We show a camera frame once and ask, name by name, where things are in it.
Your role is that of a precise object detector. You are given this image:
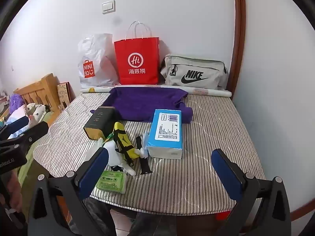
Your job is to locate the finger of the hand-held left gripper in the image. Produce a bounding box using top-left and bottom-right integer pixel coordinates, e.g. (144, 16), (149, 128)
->
(5, 116), (29, 138)
(15, 122), (49, 144)

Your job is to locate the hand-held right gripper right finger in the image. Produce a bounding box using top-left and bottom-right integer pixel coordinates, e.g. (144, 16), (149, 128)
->
(211, 148), (292, 236)

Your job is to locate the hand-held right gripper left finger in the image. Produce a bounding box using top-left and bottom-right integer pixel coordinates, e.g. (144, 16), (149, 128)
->
(28, 148), (116, 236)

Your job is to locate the green cassette print packet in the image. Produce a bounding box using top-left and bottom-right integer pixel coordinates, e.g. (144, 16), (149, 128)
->
(95, 170), (126, 194)

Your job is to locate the mint green cloth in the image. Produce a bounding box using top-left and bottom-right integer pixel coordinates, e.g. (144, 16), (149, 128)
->
(84, 138), (105, 164)

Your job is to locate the light grey sock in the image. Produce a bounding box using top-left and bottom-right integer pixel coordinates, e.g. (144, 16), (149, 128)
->
(102, 140), (136, 176)

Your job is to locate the yellow black sock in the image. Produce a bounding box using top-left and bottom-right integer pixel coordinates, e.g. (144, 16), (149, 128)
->
(112, 122), (139, 166)

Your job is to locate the black watch strap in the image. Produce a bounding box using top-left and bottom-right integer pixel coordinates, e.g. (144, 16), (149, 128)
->
(136, 136), (153, 175)

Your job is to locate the white sock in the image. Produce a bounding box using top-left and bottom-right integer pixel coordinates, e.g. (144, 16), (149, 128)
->
(141, 133), (150, 158)

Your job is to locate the person's left hand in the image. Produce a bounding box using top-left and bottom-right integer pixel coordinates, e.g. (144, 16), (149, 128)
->
(5, 171), (21, 213)

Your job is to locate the white spotted plush toy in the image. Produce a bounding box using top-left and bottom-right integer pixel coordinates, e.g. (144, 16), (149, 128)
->
(26, 103), (51, 123)

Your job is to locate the green blanket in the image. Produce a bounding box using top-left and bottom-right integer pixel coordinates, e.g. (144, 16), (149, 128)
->
(18, 138), (50, 185)

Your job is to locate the purple fluffy toy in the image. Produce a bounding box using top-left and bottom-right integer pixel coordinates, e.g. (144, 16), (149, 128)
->
(10, 94), (25, 113)

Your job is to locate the wooden bed headboard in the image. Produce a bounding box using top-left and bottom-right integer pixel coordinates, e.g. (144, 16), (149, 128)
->
(13, 73), (61, 118)

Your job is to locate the dark green tin box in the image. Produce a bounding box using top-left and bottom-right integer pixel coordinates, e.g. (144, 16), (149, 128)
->
(83, 106), (116, 140)

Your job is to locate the blue tissue box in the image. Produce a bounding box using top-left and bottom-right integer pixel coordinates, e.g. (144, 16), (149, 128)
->
(147, 109), (183, 159)

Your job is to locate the purple towel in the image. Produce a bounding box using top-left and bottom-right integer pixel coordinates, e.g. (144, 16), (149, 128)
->
(91, 88), (193, 124)

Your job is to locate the rolled white poster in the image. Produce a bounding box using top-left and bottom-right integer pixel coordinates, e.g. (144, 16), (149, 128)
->
(80, 85), (233, 98)

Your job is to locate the white plastic shopping bag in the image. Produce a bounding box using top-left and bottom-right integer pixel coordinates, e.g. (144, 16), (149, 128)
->
(78, 33), (121, 87)

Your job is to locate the grey waist bag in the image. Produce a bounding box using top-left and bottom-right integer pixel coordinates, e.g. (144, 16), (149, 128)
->
(160, 53), (229, 90)

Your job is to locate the red paper bag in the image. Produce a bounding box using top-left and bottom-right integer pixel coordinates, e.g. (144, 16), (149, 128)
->
(114, 21), (160, 85)

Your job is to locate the white wall light switch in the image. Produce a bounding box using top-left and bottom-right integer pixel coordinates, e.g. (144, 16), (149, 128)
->
(102, 1), (116, 14)

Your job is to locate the brown wooden door frame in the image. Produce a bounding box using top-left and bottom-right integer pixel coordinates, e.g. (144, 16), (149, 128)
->
(233, 0), (246, 99)

